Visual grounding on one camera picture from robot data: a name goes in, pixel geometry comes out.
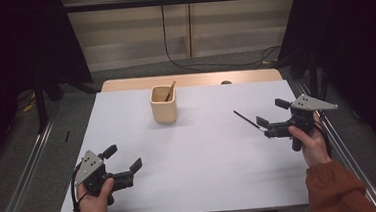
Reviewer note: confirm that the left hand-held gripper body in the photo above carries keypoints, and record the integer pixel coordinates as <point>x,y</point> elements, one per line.
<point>90,166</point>

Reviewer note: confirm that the dark curtain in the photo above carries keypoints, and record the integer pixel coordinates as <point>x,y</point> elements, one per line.
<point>365,40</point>
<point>5,48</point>

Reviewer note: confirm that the white table sheet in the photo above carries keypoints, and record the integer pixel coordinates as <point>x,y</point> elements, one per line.
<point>214,171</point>

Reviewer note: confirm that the person's right hand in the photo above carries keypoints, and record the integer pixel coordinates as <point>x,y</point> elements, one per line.
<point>314,147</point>

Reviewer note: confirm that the beige square cup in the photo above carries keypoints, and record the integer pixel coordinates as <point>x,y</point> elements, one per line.
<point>164,112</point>

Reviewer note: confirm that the black brush with black head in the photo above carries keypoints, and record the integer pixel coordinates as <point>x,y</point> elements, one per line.
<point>245,118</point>

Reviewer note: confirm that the person's left hand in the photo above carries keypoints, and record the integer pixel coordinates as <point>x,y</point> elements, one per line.
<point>94,209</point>

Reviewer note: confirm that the black stand pole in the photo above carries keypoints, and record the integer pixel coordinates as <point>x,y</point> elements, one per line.
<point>40,106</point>
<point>313,77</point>

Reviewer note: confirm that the small black floor object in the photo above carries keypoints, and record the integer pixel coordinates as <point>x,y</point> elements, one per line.
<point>67,136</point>

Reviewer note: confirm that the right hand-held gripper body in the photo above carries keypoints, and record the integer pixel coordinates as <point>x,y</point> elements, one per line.
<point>309,104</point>

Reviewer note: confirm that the black brush with orange tip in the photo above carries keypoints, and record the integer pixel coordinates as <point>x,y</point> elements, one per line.
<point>171,88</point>

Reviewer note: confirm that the metal floor rail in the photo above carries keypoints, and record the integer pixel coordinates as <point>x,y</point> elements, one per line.
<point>27,174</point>
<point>348,156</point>

